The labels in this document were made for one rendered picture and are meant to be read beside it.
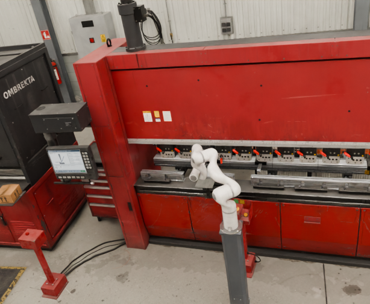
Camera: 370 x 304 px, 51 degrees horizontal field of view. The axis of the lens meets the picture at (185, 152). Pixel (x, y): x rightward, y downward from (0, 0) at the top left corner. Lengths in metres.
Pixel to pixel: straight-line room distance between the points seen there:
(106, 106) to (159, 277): 1.93
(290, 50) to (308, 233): 1.85
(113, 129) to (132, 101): 0.34
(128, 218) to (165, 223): 0.43
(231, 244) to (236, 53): 1.61
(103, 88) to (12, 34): 6.00
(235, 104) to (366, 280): 2.16
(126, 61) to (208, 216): 1.82
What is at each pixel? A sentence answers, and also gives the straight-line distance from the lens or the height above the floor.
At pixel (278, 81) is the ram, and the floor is 1.99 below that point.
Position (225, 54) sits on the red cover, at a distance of 3.41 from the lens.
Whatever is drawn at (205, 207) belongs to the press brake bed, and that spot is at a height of 0.63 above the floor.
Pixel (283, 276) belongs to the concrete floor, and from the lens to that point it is 4.29.
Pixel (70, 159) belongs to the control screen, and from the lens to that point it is 3.87.
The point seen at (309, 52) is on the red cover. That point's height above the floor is 2.23.
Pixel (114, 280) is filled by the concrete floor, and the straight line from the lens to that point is 4.56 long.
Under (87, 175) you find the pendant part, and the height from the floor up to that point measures 1.29.
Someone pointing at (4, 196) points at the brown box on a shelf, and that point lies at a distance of 4.50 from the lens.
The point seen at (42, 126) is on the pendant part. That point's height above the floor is 1.82.
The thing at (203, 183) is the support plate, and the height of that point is 1.00.
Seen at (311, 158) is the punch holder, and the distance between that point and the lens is 3.75.
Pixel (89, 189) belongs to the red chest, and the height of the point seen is 0.56.
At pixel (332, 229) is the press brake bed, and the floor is 0.48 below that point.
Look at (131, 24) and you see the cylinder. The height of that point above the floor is 2.54.
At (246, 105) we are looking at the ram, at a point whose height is 1.76.
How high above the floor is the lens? 3.20
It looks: 29 degrees down
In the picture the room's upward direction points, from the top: 10 degrees counter-clockwise
